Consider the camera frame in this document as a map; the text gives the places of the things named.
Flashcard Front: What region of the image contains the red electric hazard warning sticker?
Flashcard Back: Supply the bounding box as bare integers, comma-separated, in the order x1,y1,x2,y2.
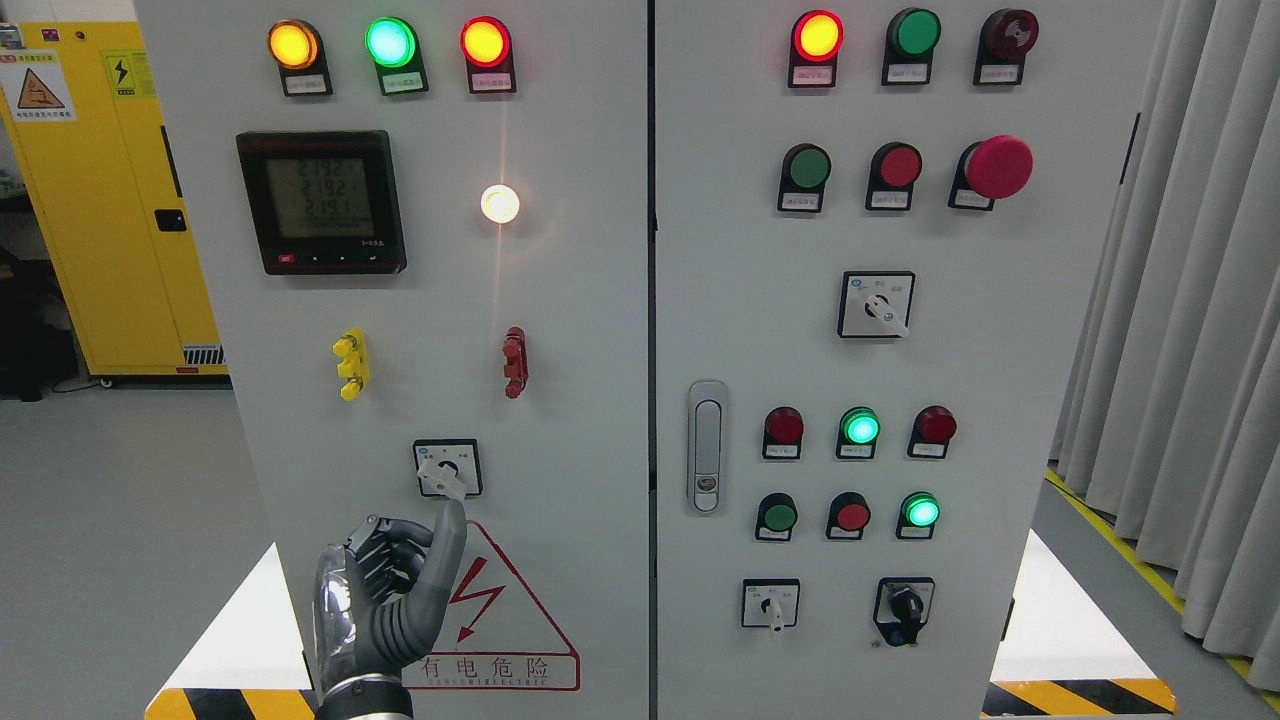
403,521,581,692

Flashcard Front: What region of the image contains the black digital power meter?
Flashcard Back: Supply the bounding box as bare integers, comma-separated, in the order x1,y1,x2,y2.
236,129,407,275

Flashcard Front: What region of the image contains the white rotary switch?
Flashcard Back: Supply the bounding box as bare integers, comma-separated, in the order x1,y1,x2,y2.
837,272,916,340
740,578,801,632

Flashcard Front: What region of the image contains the green indicator light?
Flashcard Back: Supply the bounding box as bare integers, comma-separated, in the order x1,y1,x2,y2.
364,15,430,96
881,6,942,86

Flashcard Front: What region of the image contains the grey electrical control cabinet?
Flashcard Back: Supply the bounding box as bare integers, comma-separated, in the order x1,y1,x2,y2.
136,1,1171,719

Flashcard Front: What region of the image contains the lit green indicator middle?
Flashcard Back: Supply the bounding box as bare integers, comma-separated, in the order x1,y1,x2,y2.
835,406,881,461

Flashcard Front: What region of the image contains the small clear bulb light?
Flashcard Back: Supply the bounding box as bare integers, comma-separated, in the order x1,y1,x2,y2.
480,183,521,225

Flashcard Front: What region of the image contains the yellow safety storage cabinet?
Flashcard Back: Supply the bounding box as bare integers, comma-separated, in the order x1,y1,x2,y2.
3,22,227,377

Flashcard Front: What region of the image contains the dark red indicator left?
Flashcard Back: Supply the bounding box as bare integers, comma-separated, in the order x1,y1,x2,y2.
762,406,805,461

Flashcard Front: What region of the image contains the red indicator light right door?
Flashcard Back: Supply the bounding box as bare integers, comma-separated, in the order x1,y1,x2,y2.
787,9,844,88

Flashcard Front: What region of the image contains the green push button upper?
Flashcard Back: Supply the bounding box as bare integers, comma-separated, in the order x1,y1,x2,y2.
777,143,832,213

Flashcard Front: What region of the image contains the dark red indicator right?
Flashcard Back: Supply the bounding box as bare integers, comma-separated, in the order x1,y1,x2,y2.
908,405,957,460

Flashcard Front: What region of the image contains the yellow terminal connector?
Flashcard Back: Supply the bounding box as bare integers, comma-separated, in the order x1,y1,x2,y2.
332,327,370,402

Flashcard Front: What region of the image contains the red indicator light top left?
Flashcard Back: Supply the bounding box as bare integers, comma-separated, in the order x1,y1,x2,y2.
460,15,517,94

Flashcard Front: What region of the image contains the grey curtain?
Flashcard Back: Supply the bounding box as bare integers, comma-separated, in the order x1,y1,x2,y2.
1055,1,1279,691

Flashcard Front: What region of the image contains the green push button lower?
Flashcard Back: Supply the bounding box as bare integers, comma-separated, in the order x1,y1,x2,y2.
754,492,797,542

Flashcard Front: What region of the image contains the white rotary switch upper right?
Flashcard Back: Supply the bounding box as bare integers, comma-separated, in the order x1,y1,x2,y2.
837,272,916,340

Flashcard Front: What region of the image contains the black robot hand body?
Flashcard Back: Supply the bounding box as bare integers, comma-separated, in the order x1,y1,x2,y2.
314,515,443,694

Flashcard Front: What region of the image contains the amber indicator light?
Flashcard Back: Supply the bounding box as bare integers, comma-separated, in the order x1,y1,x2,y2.
268,19,333,97

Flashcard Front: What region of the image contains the green indicator light top left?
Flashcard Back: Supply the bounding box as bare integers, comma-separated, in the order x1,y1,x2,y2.
364,15,430,96

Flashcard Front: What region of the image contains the dark red buzzer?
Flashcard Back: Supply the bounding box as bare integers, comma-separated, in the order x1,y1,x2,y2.
972,8,1039,87

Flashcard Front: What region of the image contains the white rotary switch door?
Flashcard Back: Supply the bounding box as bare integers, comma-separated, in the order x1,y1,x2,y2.
412,439,484,500

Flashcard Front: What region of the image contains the red push button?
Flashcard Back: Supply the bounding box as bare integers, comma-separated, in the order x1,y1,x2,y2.
826,491,872,541
864,142,922,211

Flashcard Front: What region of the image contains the red push button upper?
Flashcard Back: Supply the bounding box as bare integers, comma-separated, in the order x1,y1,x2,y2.
864,142,922,211

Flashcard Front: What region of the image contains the silver door handle lock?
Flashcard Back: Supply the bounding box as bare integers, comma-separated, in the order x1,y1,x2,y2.
686,380,728,515

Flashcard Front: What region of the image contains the black selector knob switch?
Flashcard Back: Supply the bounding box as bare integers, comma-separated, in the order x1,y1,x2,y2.
872,577,936,647

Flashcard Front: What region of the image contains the lit green push button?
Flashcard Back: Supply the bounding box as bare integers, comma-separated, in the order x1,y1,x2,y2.
895,491,941,541

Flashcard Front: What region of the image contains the red terminal connector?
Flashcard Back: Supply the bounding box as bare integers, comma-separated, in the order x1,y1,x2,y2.
502,325,529,398

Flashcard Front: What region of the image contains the red emergency stop button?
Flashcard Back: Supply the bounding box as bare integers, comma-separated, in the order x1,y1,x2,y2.
947,135,1034,211

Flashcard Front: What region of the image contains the white rotary switch lower right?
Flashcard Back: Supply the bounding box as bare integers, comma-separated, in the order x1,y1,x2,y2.
740,578,801,632

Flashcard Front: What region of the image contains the red push button lower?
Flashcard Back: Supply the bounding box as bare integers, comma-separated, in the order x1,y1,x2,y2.
826,491,872,541

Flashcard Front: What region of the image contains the dark red indicator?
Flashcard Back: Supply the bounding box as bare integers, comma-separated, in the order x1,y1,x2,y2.
908,405,957,460
762,406,805,461

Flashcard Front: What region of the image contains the green indicator light right top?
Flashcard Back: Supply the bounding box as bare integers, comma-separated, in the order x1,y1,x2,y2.
881,6,942,86

